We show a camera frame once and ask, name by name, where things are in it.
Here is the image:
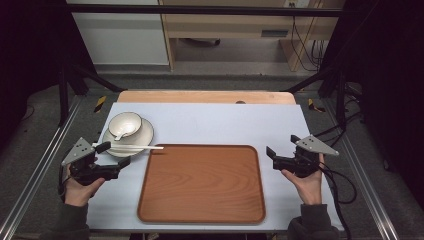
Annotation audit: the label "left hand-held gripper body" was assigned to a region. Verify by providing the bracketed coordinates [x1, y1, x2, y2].
[61, 136, 122, 187]

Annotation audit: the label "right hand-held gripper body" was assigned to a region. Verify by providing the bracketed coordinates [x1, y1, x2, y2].
[272, 134, 340, 179]

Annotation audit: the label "white chopstick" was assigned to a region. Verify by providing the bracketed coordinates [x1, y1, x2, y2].
[96, 144, 164, 151]
[92, 142, 165, 150]

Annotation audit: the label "person's right hand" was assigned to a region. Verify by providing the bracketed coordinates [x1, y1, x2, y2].
[280, 152, 326, 206]

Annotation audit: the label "person's left hand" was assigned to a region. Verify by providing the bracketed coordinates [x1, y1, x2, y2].
[62, 156, 106, 208]

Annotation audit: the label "white ceramic spoon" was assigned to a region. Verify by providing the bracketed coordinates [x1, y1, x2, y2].
[113, 123, 138, 142]

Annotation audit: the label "white ceramic bowl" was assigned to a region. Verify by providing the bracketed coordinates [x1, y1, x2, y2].
[107, 111, 144, 138]

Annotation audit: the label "white ceramic plate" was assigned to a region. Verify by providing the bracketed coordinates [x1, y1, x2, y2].
[101, 117, 155, 158]

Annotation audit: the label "yellow black floor tape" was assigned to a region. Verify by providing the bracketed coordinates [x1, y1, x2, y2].
[307, 98, 327, 113]
[93, 95, 108, 114]

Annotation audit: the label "pale blue table board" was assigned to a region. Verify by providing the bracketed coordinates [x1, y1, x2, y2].
[86, 102, 345, 232]

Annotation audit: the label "brown wooden tray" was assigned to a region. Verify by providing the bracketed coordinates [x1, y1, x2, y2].
[136, 143, 267, 225]

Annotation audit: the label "light wooden table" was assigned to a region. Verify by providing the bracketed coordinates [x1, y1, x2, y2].
[116, 89, 297, 105]

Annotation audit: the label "black curtain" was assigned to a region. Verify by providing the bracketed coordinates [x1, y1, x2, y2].
[0, 0, 98, 151]
[319, 0, 424, 214]

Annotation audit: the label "white cabinet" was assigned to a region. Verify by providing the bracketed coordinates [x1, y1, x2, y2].
[65, 0, 170, 66]

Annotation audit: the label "light wooden desk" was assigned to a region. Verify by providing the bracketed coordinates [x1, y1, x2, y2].
[158, 0, 347, 73]

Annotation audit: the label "aluminium rail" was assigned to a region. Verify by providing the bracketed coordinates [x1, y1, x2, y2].
[0, 95, 85, 240]
[320, 98, 401, 240]

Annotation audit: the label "black floor cables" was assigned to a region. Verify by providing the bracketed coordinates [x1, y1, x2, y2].
[313, 81, 365, 148]

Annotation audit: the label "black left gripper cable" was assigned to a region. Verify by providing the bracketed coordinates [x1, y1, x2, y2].
[57, 165, 72, 203]

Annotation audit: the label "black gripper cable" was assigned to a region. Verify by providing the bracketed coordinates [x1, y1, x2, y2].
[57, 165, 72, 203]
[319, 161, 358, 240]

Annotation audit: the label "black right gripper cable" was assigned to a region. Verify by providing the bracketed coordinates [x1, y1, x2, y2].
[319, 161, 358, 240]

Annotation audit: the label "black hanging cables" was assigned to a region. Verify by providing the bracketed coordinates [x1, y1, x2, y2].
[290, 15, 326, 72]

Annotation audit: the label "black metal frame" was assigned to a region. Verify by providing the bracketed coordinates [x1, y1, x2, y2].
[57, 3, 349, 129]

